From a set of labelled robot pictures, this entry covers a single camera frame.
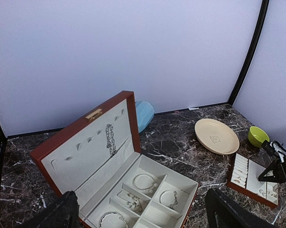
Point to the green small bowl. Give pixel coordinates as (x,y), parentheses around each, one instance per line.
(256,136)

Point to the silver bangle back compartment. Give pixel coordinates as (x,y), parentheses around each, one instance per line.
(145,182)

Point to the light blue cup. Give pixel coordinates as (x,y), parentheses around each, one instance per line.
(145,113)

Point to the red earring tray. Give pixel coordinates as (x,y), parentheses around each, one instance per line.
(243,177)

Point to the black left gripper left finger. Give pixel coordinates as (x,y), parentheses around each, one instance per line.
(62,213)

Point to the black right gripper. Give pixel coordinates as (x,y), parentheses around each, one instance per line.
(275,172)

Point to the cream ceramic plate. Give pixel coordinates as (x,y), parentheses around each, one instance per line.
(216,137)

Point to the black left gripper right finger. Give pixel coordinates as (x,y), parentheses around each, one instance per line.
(223,212)

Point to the red wooden jewelry box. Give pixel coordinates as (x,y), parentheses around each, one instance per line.
(99,155)

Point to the silver bangle right compartment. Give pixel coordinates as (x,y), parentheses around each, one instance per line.
(169,198)

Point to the silver charm jewelry pile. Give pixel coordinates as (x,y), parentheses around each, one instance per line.
(135,204)

